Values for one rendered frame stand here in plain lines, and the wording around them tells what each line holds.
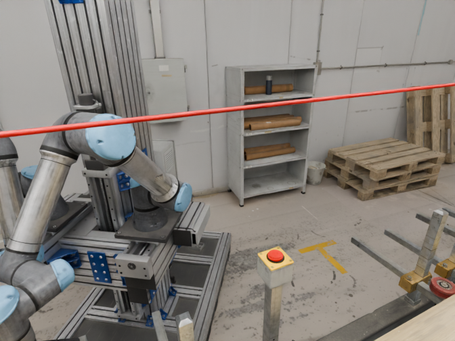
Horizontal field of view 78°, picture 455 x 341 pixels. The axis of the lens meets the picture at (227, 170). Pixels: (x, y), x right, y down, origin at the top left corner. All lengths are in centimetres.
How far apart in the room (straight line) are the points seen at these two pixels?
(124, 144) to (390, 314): 124
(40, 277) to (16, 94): 257
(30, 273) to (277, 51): 323
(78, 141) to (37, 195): 18
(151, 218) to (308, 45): 305
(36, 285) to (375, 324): 120
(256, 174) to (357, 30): 219
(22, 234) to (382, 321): 131
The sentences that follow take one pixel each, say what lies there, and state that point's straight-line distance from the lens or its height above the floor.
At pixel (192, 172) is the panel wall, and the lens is 347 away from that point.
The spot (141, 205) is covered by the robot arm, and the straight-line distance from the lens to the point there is 120.
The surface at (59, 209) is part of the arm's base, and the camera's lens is 150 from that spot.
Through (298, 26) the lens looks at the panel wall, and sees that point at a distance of 372.
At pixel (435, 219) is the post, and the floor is 113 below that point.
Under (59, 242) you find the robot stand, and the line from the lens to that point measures 153.
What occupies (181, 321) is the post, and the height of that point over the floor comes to 114.
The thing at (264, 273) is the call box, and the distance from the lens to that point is 80.
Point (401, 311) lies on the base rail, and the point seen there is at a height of 70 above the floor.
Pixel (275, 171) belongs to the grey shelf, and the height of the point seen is 17.
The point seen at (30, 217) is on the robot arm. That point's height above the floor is 134.
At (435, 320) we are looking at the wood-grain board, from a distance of 125.
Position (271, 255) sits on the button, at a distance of 78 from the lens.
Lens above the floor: 173
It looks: 24 degrees down
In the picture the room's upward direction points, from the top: 1 degrees counter-clockwise
